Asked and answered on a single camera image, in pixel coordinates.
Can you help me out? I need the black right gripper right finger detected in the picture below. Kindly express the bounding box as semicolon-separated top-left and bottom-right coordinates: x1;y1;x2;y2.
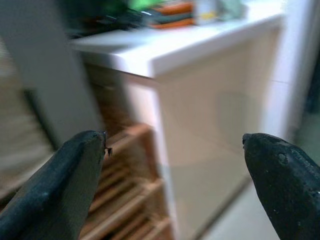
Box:
242;132;320;240

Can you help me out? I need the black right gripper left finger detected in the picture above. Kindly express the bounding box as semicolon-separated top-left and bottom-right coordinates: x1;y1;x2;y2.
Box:
0;130;113;240

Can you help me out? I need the grey mini fridge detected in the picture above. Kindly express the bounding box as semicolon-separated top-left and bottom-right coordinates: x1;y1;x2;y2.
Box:
0;0;105;151

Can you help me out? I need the wooden slatted rack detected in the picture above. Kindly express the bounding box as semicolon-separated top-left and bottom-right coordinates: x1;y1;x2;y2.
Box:
79;62;177;240

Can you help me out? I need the white counter cabinet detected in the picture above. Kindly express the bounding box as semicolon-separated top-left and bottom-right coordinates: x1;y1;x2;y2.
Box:
69;12;288;240

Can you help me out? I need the pale green cloth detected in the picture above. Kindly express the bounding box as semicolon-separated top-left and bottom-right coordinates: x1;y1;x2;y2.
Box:
217;0;247;23

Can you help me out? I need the black object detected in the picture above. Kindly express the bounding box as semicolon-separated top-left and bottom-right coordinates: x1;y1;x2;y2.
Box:
93;8;153;32

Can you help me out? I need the white container yellow label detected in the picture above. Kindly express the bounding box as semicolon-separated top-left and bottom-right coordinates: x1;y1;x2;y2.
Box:
194;0;219;26

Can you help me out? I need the orange and black stack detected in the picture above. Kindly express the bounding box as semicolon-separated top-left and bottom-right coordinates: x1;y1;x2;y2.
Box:
149;0;196;29

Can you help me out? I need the bright green object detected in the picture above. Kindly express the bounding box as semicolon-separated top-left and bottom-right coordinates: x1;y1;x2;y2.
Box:
126;0;147;11

